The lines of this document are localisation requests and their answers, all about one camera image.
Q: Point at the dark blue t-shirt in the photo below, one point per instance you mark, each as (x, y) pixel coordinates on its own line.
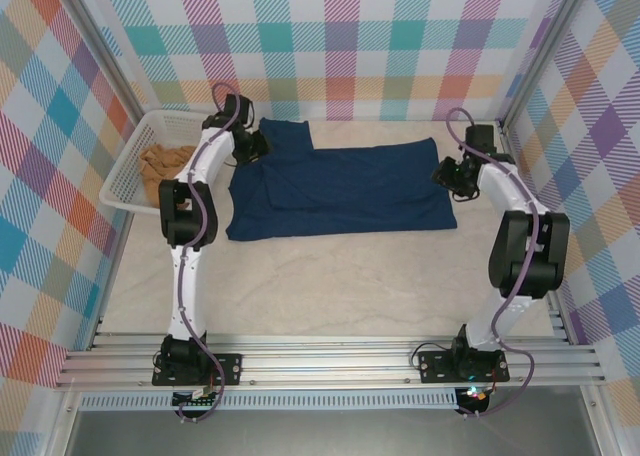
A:
(350, 191)

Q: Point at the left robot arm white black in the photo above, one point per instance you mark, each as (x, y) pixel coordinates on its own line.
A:
(187, 286)

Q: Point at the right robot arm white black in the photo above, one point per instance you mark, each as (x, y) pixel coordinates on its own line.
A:
(502, 186)

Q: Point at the white plastic basket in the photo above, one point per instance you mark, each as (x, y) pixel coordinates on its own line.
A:
(165, 121)

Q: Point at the tan crumpled cloth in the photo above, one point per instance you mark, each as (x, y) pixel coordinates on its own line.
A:
(160, 166)

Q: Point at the small board with coloured light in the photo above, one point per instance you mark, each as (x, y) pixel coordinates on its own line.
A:
(475, 395)

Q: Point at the small board with green lights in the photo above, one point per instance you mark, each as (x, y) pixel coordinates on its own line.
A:
(192, 402)

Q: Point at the aluminium corner post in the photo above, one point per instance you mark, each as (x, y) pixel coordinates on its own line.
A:
(542, 46)
(103, 41)

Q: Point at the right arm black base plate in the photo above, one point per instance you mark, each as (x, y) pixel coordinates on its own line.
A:
(435, 368)

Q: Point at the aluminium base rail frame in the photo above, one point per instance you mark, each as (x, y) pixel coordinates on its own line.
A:
(325, 361)

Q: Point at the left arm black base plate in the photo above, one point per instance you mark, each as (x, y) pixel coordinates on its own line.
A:
(230, 368)

